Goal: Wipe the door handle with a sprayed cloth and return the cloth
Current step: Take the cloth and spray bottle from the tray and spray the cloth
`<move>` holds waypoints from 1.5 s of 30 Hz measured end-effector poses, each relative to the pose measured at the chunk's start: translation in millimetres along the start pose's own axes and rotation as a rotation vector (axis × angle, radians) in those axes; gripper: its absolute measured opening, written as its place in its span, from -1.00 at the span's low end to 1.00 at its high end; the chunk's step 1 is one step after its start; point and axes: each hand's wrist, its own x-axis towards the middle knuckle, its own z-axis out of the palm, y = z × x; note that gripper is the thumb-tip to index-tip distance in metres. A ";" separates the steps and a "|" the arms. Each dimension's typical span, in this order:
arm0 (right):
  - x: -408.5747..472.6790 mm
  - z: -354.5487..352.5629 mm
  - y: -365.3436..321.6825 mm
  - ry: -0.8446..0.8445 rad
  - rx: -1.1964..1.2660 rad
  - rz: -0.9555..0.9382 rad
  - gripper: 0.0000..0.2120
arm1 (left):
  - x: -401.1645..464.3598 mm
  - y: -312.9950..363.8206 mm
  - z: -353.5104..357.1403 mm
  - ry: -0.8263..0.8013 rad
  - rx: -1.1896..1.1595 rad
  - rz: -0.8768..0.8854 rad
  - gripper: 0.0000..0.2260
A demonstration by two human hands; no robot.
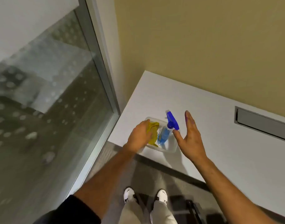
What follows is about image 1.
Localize person's right hand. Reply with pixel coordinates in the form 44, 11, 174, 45
172, 110, 208, 163

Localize person's left hand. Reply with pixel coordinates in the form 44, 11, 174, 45
126, 119, 160, 153

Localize yellow cleaning cloth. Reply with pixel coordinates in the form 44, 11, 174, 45
146, 122, 160, 147

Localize person's right forearm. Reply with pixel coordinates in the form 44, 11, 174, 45
193, 157, 279, 224

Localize person's left forearm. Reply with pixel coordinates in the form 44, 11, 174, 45
73, 143, 137, 219

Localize clear plastic tray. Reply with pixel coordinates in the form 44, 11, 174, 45
138, 117, 181, 154

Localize blue spray bottle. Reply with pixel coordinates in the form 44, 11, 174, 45
157, 110, 180, 146

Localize person's right white shoe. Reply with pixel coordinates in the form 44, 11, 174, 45
156, 189, 168, 205

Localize person's white shoe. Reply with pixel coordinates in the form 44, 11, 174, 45
156, 189, 168, 205
123, 187, 136, 205

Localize person's left white shoe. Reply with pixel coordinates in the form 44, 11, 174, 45
123, 187, 136, 205

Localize black chair base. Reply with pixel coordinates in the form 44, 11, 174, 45
170, 195, 227, 224

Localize beige trousers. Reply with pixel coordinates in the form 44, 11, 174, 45
118, 199, 178, 224

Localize glass window pane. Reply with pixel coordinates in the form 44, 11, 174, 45
0, 10, 115, 224

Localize black sleeve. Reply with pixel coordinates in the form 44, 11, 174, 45
33, 195, 102, 224

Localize grey window frame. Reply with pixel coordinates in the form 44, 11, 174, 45
64, 0, 121, 200

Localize grey desk cable flap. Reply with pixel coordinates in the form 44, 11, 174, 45
234, 106, 285, 144

